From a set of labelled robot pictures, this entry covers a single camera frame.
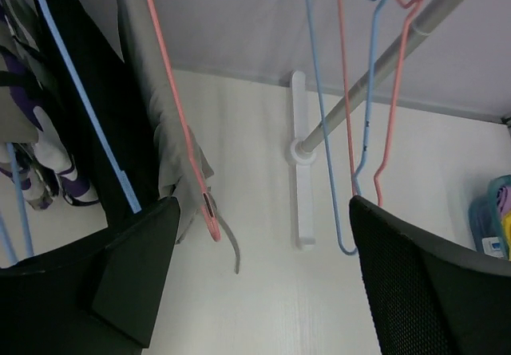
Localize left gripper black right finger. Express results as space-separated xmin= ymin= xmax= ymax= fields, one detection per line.
xmin=349 ymin=195 xmax=510 ymax=354

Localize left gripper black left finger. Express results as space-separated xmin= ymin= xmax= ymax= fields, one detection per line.
xmin=1 ymin=198 xmax=180 ymax=354

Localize yellow garment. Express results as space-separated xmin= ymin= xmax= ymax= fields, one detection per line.
xmin=501 ymin=212 xmax=511 ymax=256

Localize pink wire hanger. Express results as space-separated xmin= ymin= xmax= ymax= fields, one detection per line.
xmin=146 ymin=0 xmax=221 ymax=242
xmin=335 ymin=0 xmax=454 ymax=208

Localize grey beige garment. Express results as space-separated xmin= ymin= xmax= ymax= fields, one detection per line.
xmin=115 ymin=0 xmax=243 ymax=275

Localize blue wire hanger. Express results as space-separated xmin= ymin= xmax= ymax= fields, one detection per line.
xmin=36 ymin=0 xmax=142 ymax=214
xmin=0 ymin=143 xmax=35 ymax=264
xmin=305 ymin=0 xmax=387 ymax=256

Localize purple trousers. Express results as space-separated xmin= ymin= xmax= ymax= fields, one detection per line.
xmin=497 ymin=186 xmax=511 ymax=219

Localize teal transparent plastic basin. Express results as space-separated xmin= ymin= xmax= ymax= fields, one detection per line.
xmin=468 ymin=175 xmax=510 ymax=260

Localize purple white patterned garment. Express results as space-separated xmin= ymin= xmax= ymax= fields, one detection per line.
xmin=1 ymin=0 xmax=99 ymax=211

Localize white clothes rack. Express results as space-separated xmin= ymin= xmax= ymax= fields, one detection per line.
xmin=286 ymin=0 xmax=504 ymax=251

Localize black garment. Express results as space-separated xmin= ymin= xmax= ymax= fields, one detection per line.
xmin=34 ymin=0 xmax=159 ymax=225

